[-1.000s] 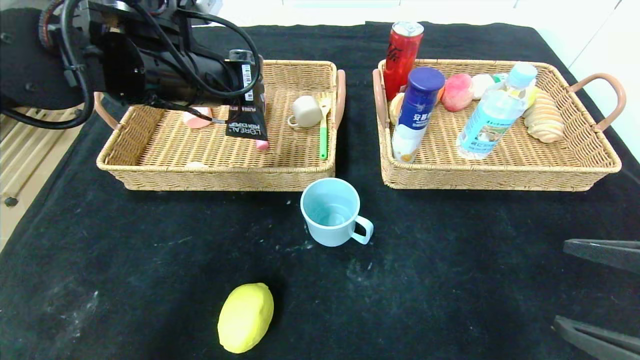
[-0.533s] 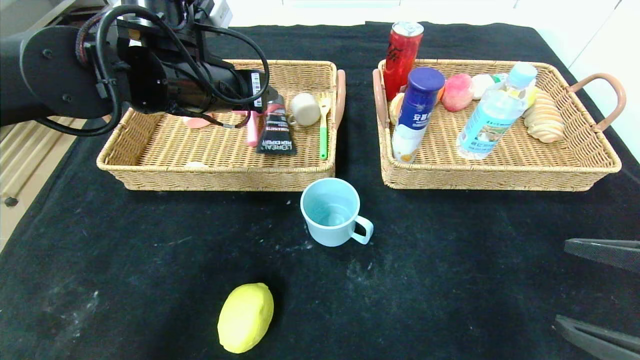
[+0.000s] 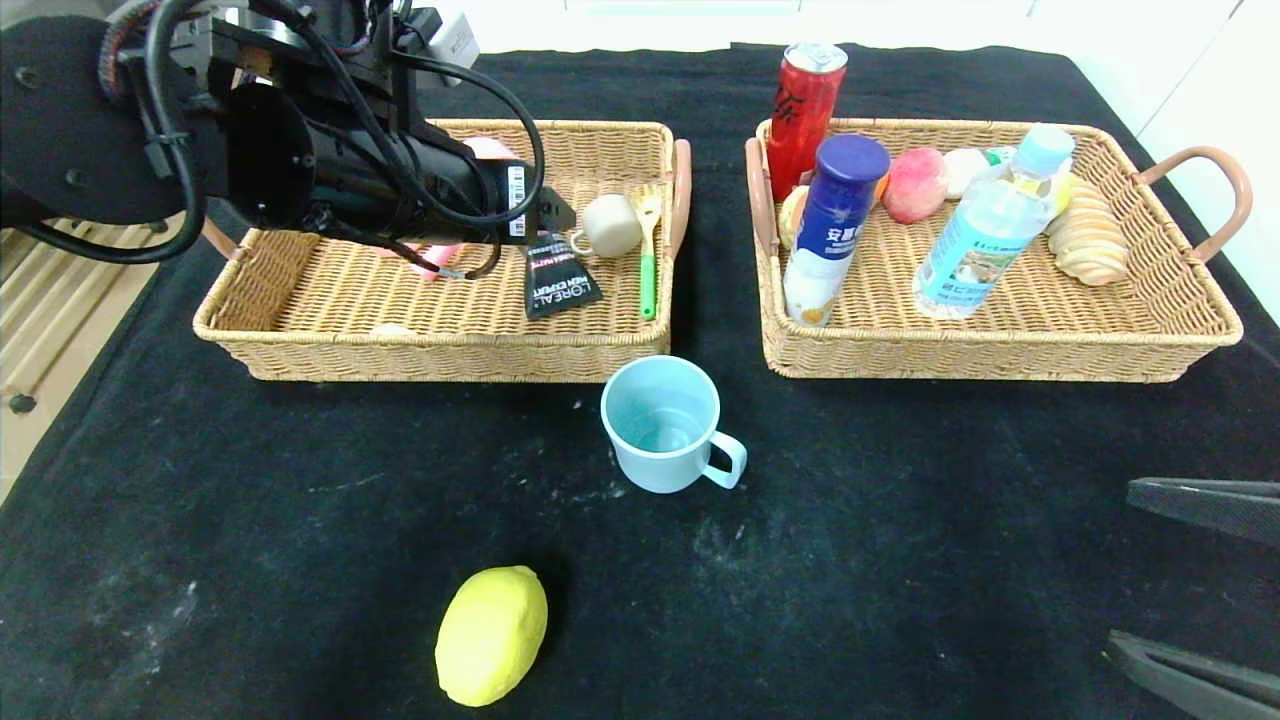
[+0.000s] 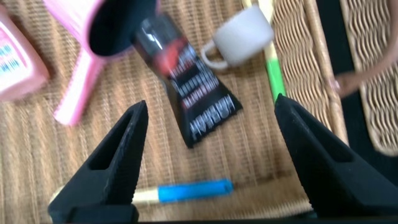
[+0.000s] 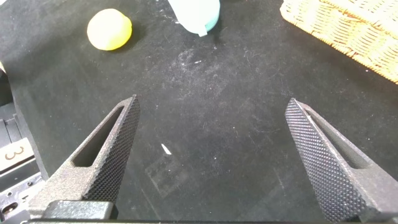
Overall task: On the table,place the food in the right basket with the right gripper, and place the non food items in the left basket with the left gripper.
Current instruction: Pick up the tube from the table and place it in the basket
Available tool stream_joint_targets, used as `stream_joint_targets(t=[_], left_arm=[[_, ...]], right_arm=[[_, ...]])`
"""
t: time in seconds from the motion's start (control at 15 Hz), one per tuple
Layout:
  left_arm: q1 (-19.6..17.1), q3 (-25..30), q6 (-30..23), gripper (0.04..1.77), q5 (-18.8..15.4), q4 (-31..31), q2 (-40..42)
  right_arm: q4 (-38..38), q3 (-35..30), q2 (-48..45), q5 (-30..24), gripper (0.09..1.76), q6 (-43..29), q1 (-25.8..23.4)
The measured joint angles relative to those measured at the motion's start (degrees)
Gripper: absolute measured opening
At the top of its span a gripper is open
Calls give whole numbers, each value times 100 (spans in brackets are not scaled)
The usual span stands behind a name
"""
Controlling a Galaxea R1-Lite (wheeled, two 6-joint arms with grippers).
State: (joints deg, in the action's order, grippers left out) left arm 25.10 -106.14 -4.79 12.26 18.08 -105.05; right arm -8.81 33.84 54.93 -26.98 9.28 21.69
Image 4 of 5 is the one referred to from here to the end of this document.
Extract black face wash tube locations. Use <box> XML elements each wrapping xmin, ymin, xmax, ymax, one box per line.
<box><xmin>132</xmin><ymin>14</ymin><xmax>244</xmax><ymax>149</ymax></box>

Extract wicker basket holding food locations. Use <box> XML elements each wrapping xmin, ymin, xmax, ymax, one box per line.
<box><xmin>339</xmin><ymin>0</ymin><xmax>398</xmax><ymax>157</ymax></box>

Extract small cream mug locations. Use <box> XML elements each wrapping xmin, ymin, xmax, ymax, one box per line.
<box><xmin>200</xmin><ymin>4</ymin><xmax>276</xmax><ymax>71</ymax></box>

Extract small pale round object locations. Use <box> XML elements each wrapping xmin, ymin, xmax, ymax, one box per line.
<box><xmin>49</xmin><ymin>178</ymin><xmax>234</xmax><ymax>206</ymax></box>

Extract wicker basket holding kitchen toys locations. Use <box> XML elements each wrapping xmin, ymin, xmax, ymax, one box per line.
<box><xmin>0</xmin><ymin>0</ymin><xmax>398</xmax><ymax>222</ymax></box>

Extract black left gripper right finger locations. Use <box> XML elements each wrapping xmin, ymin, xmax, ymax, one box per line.
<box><xmin>274</xmin><ymin>93</ymin><xmax>398</xmax><ymax>218</ymax></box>

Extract pink toy saucepan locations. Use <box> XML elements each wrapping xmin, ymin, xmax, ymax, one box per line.
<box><xmin>42</xmin><ymin>0</ymin><xmax>161</xmax><ymax>127</ymax></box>

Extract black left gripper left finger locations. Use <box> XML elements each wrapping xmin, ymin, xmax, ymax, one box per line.
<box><xmin>47</xmin><ymin>100</ymin><xmax>149</xmax><ymax>223</ymax></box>

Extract small pink bottle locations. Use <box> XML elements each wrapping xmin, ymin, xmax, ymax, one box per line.
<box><xmin>0</xmin><ymin>4</ymin><xmax>50</xmax><ymax>103</ymax></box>

